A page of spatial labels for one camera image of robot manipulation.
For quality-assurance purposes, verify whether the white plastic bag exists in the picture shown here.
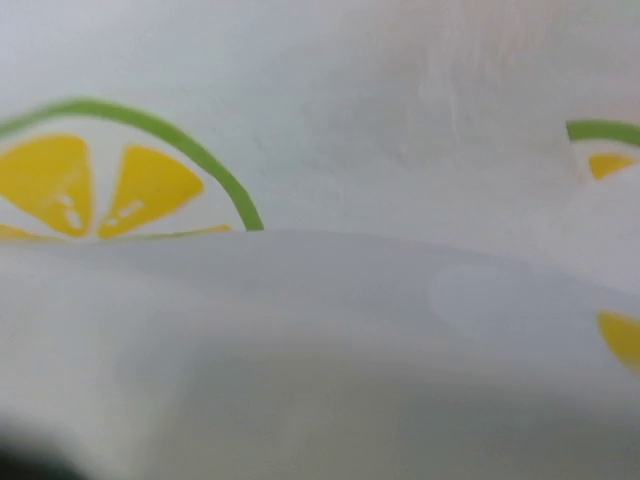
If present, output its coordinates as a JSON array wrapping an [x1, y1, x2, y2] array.
[[1, 1, 639, 479]]

